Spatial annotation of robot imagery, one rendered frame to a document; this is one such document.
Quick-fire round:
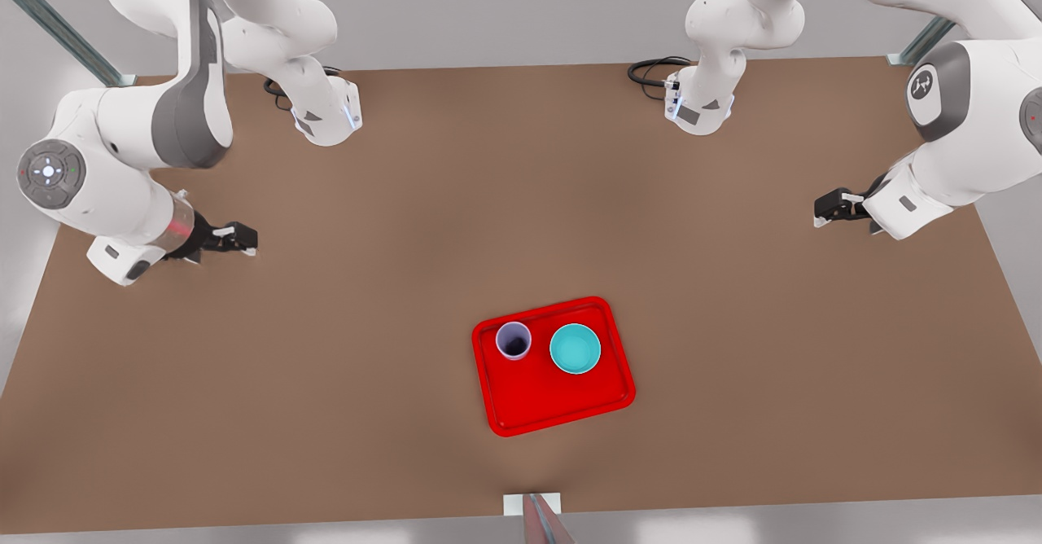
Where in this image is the teal bowl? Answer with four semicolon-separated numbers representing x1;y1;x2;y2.
549;323;602;375

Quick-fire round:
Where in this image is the lavender cup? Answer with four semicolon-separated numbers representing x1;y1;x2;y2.
496;322;533;361

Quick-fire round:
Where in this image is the red plastic tray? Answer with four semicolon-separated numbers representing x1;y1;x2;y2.
471;296;637;438

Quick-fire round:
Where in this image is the black cable loop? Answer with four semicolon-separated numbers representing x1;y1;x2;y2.
263;66;344;112
628;57;694;102

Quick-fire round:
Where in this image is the silver frame post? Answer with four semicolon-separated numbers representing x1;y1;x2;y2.
887;0;1022;67
0;0;136;89
503;493;577;544

